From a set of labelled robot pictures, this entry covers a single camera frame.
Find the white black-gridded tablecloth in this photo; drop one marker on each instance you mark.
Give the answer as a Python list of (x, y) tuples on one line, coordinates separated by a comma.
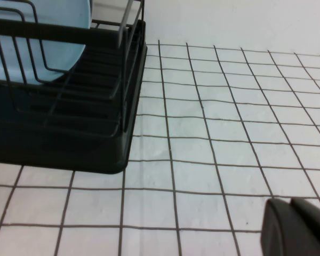
[(202, 160)]

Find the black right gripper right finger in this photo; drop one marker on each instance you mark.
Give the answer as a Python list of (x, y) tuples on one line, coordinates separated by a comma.
[(317, 229)]

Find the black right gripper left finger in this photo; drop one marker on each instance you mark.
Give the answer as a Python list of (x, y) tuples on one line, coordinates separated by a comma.
[(277, 229)]

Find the light blue round plate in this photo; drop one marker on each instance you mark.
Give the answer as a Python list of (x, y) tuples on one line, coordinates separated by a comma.
[(61, 16)]

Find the black plastic drip tray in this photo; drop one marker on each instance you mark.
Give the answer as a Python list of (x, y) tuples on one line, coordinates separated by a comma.
[(69, 154)]

